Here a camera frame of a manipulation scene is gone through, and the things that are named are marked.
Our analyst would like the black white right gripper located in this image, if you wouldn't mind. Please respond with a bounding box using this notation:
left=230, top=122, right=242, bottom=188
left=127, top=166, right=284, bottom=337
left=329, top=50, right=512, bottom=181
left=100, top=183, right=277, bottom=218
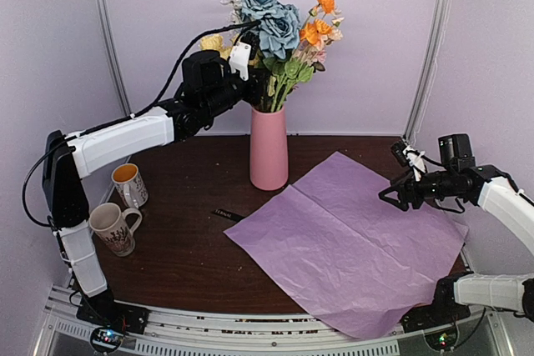
left=379, top=166, right=457, bottom=211

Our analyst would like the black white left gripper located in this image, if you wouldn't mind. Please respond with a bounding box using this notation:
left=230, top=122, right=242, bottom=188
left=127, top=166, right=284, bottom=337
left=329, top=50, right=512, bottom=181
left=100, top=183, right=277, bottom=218
left=203, top=65, right=271, bottom=117

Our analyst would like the purple tissue paper sheet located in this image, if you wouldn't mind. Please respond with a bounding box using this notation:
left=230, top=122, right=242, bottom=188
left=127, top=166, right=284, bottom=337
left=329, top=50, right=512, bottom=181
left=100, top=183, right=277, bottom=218
left=226, top=153, right=468, bottom=339

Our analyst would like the cream yellow flower stem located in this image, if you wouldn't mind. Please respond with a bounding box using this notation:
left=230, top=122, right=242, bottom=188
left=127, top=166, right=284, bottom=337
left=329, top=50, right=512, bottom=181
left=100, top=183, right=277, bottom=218
left=199, top=33, right=232, bottom=60

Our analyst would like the black ribbon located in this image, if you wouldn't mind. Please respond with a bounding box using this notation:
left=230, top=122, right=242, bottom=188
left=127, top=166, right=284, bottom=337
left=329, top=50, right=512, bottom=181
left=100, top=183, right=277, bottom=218
left=212, top=208, right=244, bottom=223

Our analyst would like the blue hydrangea flower stem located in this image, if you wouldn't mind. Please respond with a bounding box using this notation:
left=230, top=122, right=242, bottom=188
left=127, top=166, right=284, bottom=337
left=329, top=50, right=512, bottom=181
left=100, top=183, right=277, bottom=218
left=239, top=0, right=302, bottom=113

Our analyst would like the orange flower stem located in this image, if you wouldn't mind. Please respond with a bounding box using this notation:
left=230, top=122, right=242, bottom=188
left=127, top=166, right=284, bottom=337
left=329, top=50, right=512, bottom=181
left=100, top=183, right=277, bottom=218
left=268, top=0, right=343, bottom=113

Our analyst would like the peach poppy flower stem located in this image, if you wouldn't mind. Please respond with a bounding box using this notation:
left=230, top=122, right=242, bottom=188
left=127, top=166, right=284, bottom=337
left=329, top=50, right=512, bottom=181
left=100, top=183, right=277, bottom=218
left=275, top=18, right=343, bottom=111

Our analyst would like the pink rose flower stem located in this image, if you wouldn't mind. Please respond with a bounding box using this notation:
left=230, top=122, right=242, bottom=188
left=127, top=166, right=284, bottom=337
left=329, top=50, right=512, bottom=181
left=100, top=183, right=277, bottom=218
left=292, top=45, right=326, bottom=83

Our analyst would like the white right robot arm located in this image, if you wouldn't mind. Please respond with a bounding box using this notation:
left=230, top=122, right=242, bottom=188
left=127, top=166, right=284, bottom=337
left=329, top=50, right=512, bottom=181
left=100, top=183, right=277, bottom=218
left=379, top=133, right=533, bottom=324

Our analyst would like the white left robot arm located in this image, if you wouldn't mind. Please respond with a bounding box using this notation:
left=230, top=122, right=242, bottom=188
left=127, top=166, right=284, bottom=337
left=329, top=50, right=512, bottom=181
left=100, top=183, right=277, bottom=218
left=42, top=33, right=259, bottom=326

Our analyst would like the pink vase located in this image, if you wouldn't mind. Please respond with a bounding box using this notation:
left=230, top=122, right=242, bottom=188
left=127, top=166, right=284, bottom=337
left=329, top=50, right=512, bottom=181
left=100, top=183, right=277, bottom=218
left=249, top=108, right=289, bottom=191

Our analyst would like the yellow-inside paper cup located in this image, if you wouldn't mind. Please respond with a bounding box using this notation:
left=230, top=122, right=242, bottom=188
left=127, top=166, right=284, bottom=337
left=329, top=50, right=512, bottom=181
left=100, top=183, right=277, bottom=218
left=111, top=163, right=149, bottom=209

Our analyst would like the clear printed glass cup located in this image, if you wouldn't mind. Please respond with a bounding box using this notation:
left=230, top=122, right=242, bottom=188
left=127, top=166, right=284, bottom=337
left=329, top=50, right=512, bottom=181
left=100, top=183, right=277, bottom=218
left=88, top=203, right=143, bottom=257

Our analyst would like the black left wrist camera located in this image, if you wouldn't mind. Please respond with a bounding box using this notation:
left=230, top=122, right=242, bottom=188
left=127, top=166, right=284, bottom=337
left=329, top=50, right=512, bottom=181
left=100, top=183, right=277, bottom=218
left=179, top=50, right=223, bottom=93

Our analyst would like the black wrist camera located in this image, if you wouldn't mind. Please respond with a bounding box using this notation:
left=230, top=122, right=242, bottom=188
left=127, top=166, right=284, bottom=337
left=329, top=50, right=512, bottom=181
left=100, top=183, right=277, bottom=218
left=438, top=133, right=476, bottom=173
left=179, top=50, right=223, bottom=93

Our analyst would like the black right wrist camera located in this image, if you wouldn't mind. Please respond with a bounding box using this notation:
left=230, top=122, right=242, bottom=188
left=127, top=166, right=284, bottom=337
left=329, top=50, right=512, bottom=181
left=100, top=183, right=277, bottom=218
left=438, top=133, right=476, bottom=173

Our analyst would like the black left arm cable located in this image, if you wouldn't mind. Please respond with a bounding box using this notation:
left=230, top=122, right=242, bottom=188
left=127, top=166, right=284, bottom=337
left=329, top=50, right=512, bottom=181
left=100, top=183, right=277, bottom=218
left=23, top=19, right=262, bottom=228

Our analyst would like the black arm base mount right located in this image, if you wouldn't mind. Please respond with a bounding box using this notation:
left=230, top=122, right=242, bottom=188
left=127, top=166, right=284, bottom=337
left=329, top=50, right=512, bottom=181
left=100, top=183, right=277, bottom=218
left=400, top=278, right=471, bottom=333

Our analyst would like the aluminium right corner post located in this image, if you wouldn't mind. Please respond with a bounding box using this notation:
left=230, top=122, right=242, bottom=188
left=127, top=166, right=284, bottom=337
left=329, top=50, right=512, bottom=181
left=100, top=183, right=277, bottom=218
left=403, top=0, right=451, bottom=144

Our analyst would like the aluminium corner post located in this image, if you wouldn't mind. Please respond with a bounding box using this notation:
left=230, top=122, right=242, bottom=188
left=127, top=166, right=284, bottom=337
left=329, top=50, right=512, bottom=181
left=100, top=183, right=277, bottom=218
left=95, top=0, right=133, bottom=128
left=403, top=0, right=451, bottom=144

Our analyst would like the aluminium left corner post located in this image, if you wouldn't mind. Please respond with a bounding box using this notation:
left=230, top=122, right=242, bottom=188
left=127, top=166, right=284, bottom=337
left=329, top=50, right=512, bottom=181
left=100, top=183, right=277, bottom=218
left=95, top=0, right=133, bottom=128

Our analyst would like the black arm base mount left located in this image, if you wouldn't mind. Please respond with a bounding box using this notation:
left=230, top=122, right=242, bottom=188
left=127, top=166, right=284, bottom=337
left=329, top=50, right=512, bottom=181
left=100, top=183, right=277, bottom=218
left=76, top=298, right=149, bottom=334

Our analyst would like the aluminium front rail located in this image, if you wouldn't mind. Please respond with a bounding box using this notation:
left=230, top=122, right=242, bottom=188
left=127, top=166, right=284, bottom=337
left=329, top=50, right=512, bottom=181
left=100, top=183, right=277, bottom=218
left=41, top=284, right=501, bottom=356

